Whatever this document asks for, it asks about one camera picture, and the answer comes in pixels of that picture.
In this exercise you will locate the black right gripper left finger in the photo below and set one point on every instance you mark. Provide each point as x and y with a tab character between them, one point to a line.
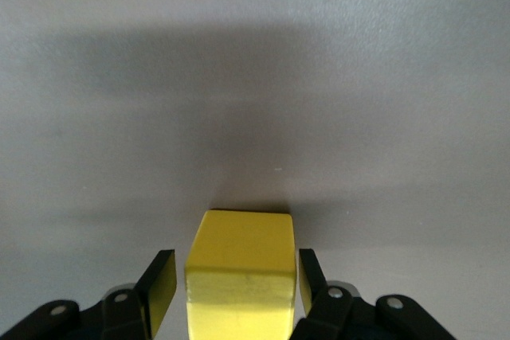
119	316

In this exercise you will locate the yellow wooden block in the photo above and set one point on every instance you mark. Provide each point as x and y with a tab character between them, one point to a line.
243	268

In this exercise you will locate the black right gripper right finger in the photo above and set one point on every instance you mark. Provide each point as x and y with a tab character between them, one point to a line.
338	316

